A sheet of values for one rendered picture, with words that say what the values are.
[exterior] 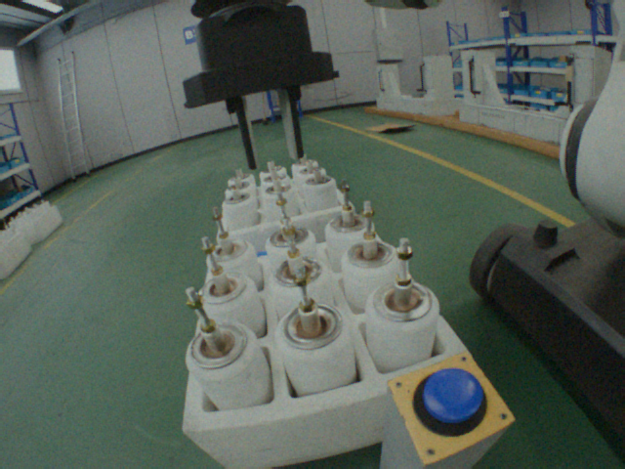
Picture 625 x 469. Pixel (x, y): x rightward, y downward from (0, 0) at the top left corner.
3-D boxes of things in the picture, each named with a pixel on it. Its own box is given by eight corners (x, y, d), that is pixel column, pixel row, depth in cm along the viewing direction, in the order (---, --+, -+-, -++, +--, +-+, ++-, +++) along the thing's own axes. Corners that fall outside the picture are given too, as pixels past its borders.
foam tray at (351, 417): (376, 289, 75) (373, 230, 66) (449, 415, 40) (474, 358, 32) (231, 322, 71) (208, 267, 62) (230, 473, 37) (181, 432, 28)
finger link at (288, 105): (296, 161, 23) (283, 86, 20) (288, 154, 26) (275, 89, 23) (314, 157, 23) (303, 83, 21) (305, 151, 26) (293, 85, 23)
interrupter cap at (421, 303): (415, 332, 30) (415, 328, 30) (361, 309, 35) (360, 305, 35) (440, 294, 34) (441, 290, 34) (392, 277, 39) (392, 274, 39)
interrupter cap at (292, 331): (291, 361, 30) (290, 357, 29) (275, 318, 36) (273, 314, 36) (354, 336, 31) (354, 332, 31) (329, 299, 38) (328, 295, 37)
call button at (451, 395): (459, 373, 18) (464, 358, 17) (485, 415, 15) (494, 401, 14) (412, 393, 18) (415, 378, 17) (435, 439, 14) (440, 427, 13)
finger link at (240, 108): (257, 162, 25) (242, 95, 22) (261, 170, 23) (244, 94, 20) (239, 166, 25) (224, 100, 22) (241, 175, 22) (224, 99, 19)
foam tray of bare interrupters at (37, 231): (63, 222, 202) (56, 204, 194) (42, 240, 168) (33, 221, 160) (37, 233, 196) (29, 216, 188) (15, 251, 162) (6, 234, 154)
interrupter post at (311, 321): (306, 337, 32) (301, 318, 31) (300, 323, 34) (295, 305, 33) (324, 330, 33) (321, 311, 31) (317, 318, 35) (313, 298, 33)
